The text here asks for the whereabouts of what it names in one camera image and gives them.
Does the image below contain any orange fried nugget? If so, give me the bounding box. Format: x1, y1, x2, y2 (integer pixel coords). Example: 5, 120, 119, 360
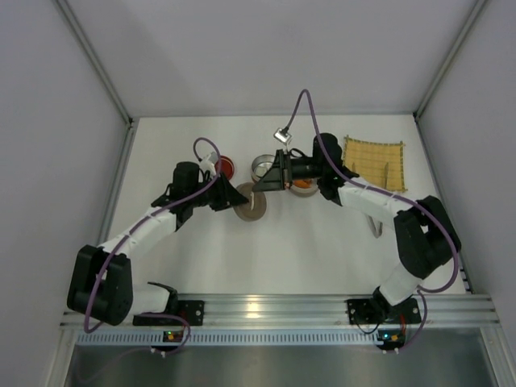
293, 180, 312, 189

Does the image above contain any brown metal lunch tin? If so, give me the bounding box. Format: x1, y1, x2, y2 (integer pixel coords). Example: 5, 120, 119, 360
289, 179, 318, 198

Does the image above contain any brown round lid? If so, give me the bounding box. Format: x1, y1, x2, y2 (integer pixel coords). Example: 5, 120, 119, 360
234, 182, 267, 222

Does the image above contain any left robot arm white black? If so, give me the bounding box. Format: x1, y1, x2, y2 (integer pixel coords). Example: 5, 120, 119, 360
67, 161, 249, 326

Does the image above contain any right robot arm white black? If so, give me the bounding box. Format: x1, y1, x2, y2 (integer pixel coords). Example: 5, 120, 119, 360
252, 133, 461, 321

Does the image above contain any red metal lunch tin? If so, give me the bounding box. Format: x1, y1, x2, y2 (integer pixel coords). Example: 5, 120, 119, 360
251, 154, 275, 183

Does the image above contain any red round lid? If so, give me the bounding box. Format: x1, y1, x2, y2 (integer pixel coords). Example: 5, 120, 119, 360
215, 156, 235, 181

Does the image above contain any bamboo sushi mat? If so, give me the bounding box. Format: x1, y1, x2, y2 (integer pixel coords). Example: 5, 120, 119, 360
343, 135, 406, 193

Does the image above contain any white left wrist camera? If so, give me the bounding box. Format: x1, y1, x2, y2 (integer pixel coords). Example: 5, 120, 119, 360
199, 152, 218, 175

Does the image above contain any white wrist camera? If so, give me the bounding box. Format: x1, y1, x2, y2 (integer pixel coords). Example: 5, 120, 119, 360
199, 152, 218, 175
273, 127, 292, 151

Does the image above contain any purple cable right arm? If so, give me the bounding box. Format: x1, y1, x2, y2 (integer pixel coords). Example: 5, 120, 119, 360
284, 89, 460, 356

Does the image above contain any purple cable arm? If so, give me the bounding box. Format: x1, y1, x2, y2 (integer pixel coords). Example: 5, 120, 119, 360
83, 137, 222, 359
284, 89, 460, 356

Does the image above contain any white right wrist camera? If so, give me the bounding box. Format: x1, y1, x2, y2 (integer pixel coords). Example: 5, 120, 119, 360
273, 127, 292, 151

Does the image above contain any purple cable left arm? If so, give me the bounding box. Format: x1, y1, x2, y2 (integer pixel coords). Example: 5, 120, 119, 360
83, 137, 222, 359

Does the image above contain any aluminium mounting rail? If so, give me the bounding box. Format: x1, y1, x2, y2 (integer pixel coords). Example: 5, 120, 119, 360
60, 293, 501, 328

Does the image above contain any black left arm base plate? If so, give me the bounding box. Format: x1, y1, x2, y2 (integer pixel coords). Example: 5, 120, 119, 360
132, 300, 205, 327

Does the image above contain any slotted cable duct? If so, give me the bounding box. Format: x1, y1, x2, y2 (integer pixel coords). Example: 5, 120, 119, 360
76, 329, 401, 347

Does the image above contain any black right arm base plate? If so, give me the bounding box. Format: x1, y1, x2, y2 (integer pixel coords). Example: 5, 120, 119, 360
346, 298, 422, 327

